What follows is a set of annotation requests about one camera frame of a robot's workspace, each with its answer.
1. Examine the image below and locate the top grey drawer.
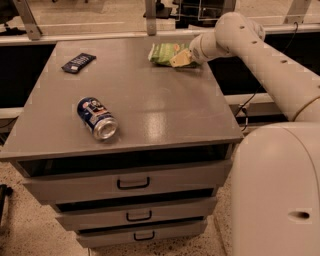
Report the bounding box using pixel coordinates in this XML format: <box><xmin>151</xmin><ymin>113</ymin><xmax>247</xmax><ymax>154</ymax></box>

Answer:
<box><xmin>24</xmin><ymin>160</ymin><xmax>232</xmax><ymax>204</ymax></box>

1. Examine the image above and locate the bottom grey drawer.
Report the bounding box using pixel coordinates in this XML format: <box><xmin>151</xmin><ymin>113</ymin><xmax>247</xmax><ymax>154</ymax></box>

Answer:
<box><xmin>77</xmin><ymin>220</ymin><xmax>207</xmax><ymax>248</ymax></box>

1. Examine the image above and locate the dark blue rxbar blueberry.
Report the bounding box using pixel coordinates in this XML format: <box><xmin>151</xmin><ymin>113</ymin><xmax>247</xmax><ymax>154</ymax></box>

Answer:
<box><xmin>62</xmin><ymin>53</ymin><xmax>96</xmax><ymax>74</ymax></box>

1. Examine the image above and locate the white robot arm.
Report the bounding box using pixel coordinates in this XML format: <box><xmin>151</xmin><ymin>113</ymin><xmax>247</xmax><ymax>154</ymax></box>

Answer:
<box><xmin>171</xmin><ymin>12</ymin><xmax>320</xmax><ymax>256</ymax></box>

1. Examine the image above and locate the middle grey drawer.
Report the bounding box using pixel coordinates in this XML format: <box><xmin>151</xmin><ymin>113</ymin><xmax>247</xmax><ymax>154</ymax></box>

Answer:
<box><xmin>56</xmin><ymin>197</ymin><xmax>217</xmax><ymax>232</ymax></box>

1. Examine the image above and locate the blue soda can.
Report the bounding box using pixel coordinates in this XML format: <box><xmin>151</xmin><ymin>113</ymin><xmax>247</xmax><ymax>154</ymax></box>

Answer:
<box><xmin>77</xmin><ymin>97</ymin><xmax>118</xmax><ymax>140</ymax></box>

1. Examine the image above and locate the black object at floor left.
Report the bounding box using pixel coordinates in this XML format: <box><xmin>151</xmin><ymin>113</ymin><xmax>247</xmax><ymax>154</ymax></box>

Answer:
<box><xmin>0</xmin><ymin>184</ymin><xmax>13</xmax><ymax>223</ymax></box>

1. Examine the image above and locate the green jalapeno chip bag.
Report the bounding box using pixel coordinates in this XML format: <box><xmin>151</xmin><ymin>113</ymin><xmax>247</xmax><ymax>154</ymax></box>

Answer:
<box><xmin>148</xmin><ymin>43</ymin><xmax>197</xmax><ymax>67</ymax></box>

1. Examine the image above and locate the grey drawer cabinet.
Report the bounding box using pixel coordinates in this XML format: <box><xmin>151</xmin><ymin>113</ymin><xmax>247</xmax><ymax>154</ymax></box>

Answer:
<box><xmin>1</xmin><ymin>38</ymin><xmax>242</xmax><ymax>236</ymax></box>

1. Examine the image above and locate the black cable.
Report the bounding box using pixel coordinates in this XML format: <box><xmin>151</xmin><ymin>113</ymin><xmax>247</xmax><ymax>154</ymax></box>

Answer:
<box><xmin>233</xmin><ymin>21</ymin><xmax>299</xmax><ymax>133</ymax></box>

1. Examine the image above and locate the grey drawer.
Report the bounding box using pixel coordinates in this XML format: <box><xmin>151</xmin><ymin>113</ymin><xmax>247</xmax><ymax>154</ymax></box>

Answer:
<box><xmin>56</xmin><ymin>197</ymin><xmax>217</xmax><ymax>232</ymax></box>
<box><xmin>24</xmin><ymin>160</ymin><xmax>232</xmax><ymax>204</ymax></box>
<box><xmin>77</xmin><ymin>220</ymin><xmax>207</xmax><ymax>248</ymax></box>

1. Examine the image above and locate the grey metal railing frame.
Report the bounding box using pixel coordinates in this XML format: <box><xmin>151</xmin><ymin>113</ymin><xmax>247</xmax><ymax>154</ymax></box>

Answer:
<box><xmin>0</xmin><ymin>0</ymin><xmax>320</xmax><ymax>44</ymax></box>

